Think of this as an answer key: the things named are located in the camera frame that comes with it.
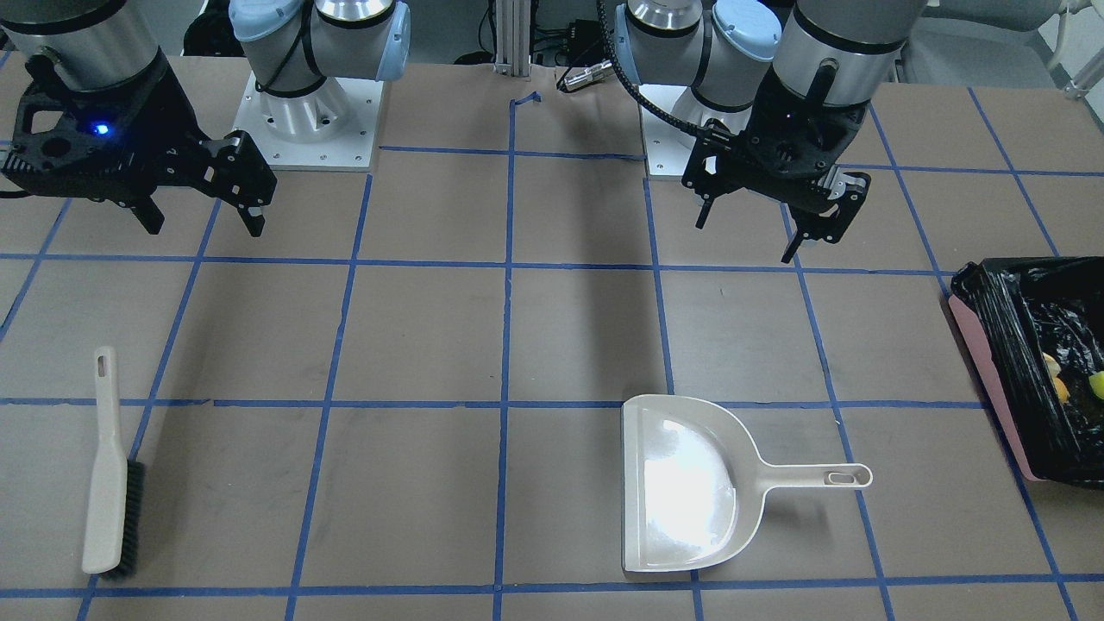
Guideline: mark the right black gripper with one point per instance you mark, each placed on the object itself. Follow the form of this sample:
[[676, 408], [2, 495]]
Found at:
[[162, 129]]

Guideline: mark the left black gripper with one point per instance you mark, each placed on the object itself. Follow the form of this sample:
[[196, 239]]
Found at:
[[733, 156]]

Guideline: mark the beige plastic dustpan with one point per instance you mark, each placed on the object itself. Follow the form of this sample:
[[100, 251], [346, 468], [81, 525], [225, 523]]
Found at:
[[695, 483]]

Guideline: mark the beige hand brush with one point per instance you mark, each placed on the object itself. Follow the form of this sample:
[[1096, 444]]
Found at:
[[115, 487]]

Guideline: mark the yellow potato toy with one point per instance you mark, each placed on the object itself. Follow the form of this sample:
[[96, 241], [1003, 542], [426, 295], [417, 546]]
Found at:
[[1054, 369]]

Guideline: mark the yellow green sponge piece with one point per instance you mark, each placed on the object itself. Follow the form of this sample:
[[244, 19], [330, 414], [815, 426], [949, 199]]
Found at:
[[1096, 383]]

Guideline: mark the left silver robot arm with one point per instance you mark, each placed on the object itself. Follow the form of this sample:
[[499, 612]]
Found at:
[[723, 50]]

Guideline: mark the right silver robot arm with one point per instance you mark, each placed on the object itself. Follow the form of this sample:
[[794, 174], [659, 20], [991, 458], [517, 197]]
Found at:
[[293, 47]]

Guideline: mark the pink bin with black bag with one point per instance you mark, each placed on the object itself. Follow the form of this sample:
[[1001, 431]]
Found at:
[[1012, 310]]

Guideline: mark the grey office chair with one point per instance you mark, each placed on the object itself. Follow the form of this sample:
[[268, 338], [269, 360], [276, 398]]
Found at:
[[1005, 44]]

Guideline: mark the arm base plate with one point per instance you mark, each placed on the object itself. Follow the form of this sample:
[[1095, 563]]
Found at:
[[345, 129], [666, 148]]

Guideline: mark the aluminium frame post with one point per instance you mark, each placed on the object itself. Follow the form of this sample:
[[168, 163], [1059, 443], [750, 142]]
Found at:
[[512, 31]]

